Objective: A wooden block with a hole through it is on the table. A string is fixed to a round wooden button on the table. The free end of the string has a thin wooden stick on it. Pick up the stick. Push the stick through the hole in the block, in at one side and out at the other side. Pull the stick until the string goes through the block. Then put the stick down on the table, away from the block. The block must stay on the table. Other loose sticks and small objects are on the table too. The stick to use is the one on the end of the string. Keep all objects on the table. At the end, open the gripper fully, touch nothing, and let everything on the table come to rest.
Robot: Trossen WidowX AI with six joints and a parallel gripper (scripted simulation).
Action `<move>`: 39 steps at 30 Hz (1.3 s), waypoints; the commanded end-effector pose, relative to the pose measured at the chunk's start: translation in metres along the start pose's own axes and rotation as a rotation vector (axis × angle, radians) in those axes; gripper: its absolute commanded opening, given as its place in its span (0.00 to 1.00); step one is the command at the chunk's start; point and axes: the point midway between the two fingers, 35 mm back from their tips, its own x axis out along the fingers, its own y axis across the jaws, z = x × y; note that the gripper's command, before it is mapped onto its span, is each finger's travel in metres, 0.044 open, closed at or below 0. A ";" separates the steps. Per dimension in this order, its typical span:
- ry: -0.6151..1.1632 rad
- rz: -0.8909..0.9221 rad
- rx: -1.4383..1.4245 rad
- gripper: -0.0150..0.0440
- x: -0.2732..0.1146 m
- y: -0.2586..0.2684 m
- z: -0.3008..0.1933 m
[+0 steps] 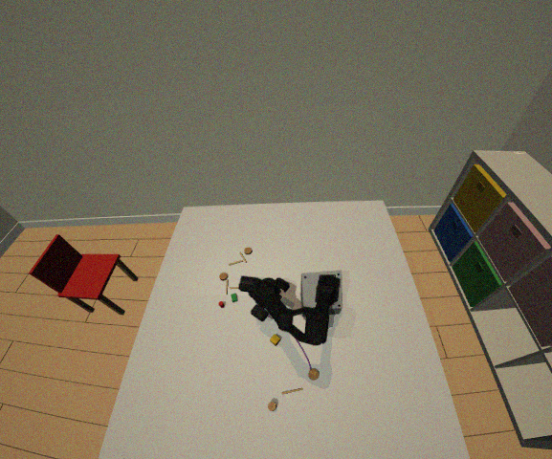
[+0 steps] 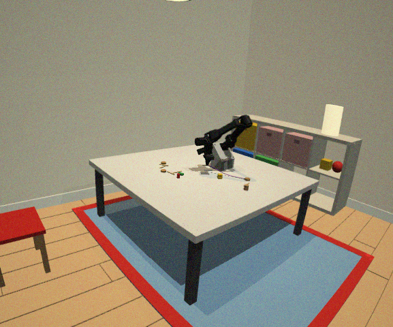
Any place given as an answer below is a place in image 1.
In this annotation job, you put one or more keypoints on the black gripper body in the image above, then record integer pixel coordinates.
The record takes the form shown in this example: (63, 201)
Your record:
(259, 312)

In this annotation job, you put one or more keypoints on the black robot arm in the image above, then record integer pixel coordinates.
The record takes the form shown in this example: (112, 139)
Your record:
(263, 292)

